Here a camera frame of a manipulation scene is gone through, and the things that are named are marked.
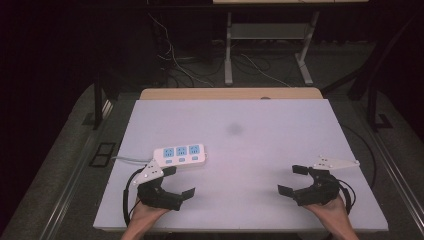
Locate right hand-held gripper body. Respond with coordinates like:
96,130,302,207
293,154,361,207

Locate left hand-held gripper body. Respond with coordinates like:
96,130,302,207
132,159,183,212

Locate white power strip blue sockets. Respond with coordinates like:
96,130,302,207
152,143,207,168

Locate person's left hand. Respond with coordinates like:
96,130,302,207
128,199,169,231

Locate person's right hand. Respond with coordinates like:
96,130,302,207
303,195,351,231

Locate white table board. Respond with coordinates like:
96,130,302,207
93,98,389,233

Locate black metal stand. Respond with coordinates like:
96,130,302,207
365,74,394,133
92,78,105,131

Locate wooden table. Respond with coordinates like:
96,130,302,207
139,87,324,101

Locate black tripod leg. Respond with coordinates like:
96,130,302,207
320,11,419,97

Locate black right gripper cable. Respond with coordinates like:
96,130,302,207
337,179,357,215

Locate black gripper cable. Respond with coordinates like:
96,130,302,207
122,167,145,228
337,179,357,215

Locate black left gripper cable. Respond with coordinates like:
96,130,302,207
122,167,145,228

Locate grey power strip cable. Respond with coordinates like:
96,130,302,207
111,155,156,165

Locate black floor cable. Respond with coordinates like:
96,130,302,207
339,124,378,192

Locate black floor frame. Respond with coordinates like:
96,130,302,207
88,142,117,168

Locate metal floor rail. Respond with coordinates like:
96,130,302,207
39,99,115,240
369,128,424,229

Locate white floor cable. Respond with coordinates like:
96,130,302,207
239,53,292,89
147,12,215,88

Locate white metal desk frame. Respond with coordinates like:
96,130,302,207
223,11,315,87

